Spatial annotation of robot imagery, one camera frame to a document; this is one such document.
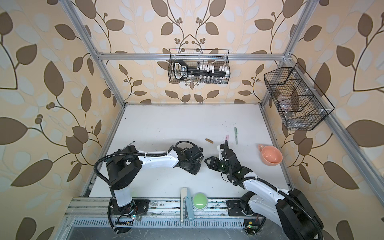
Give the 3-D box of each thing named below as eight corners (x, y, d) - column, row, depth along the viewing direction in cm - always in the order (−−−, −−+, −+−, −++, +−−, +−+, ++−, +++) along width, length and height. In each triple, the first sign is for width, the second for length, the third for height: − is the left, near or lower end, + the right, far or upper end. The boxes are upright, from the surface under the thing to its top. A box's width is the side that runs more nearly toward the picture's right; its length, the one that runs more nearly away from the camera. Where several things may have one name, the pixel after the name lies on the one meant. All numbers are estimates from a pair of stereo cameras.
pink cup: (261, 167, 89) (265, 162, 84) (256, 149, 97) (260, 143, 91) (280, 167, 89) (285, 162, 84) (273, 149, 97) (278, 143, 91)
